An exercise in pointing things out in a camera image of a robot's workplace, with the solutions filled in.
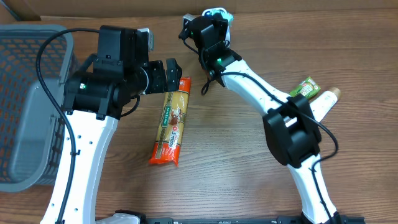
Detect red spaghetti packet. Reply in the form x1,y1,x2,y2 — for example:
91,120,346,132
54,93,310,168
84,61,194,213
149,77,192,166

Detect white Pantene tube gold cap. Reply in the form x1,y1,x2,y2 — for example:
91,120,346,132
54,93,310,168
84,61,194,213
310,87,341,122

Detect white barcode scanner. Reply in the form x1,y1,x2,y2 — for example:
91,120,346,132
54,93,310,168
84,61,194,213
201,7,234,46

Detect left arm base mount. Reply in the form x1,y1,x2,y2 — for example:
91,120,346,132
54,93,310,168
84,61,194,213
95,210,147,224

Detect teal snack packet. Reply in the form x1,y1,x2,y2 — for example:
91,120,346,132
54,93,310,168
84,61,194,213
221,12,234,27

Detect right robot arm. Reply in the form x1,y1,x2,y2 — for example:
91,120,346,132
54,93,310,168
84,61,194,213
178,8,342,223

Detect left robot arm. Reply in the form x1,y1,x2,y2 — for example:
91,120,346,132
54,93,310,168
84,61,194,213
42,26,182,223

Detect grey plastic basket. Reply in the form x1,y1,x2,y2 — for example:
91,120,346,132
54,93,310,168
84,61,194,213
1,24,65,192

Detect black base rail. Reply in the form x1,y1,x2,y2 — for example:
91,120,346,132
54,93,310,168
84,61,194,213
93,216,364,224

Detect green snack packet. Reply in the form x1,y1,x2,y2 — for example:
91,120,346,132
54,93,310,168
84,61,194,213
289,77,321,99

